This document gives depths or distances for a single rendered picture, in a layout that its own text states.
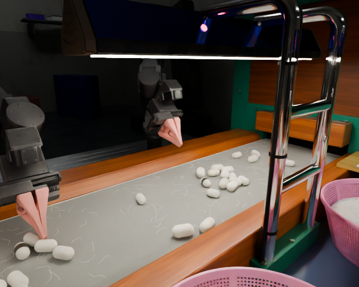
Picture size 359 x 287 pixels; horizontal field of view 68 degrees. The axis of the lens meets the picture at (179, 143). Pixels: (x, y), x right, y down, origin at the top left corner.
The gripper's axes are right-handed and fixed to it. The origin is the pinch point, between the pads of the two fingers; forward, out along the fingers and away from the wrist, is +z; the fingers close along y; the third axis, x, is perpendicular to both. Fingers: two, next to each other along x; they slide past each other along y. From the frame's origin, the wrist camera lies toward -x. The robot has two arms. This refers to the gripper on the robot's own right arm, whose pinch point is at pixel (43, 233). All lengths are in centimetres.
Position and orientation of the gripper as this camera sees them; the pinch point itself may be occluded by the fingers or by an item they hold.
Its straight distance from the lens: 51.3
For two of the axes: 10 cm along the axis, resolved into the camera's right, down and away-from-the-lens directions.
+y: 7.7, -1.9, 6.1
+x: -4.2, 5.7, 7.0
